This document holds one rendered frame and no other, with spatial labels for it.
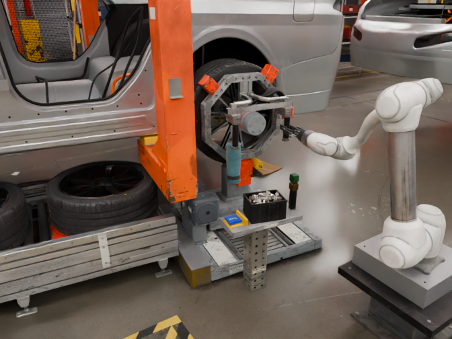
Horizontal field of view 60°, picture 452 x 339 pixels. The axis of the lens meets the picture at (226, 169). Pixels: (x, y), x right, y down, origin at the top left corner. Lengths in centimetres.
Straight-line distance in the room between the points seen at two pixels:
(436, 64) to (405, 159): 284
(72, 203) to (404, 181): 167
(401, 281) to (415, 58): 293
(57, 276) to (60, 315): 20
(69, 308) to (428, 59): 379
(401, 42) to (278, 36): 207
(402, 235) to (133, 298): 144
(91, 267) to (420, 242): 163
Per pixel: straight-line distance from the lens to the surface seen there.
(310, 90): 300
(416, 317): 194
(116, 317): 227
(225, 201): 275
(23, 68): 411
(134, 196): 231
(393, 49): 464
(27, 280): 231
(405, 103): 160
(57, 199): 239
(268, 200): 207
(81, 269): 231
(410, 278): 196
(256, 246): 220
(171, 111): 196
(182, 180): 210
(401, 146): 167
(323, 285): 245
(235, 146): 221
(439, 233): 196
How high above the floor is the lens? 152
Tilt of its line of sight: 23 degrees down
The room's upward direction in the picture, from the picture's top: straight up
